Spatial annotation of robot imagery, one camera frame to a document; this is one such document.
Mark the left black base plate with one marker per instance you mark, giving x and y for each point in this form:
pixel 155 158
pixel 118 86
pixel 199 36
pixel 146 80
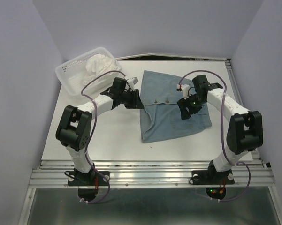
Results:
pixel 88 184

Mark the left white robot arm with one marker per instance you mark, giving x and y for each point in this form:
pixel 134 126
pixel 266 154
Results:
pixel 77 124

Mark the white crumpled skirt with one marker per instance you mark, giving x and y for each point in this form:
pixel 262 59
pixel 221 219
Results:
pixel 97 65

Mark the light blue denim skirt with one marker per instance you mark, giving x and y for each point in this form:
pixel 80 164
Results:
pixel 160 119

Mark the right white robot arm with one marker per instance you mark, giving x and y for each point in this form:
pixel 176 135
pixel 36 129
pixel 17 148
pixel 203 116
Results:
pixel 245 131

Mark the aluminium frame rail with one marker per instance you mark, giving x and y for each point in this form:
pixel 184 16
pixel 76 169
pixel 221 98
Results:
pixel 149 182

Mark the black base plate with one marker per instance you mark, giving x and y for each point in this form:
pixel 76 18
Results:
pixel 216 182
pixel 88 184

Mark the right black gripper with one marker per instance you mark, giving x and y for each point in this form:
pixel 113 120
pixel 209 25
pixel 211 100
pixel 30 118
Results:
pixel 182 103

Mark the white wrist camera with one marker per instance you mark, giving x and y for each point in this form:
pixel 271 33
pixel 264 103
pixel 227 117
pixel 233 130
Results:
pixel 184 89
pixel 131 82

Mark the white plastic basket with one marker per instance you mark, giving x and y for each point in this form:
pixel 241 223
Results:
pixel 71 73

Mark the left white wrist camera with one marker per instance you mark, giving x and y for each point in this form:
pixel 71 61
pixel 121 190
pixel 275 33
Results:
pixel 131 82

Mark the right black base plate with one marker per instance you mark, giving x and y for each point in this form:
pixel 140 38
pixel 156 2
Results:
pixel 216 182

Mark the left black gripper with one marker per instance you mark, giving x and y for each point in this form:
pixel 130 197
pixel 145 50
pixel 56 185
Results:
pixel 135 97

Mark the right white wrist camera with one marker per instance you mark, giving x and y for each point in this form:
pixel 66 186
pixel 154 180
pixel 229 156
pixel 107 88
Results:
pixel 184 89

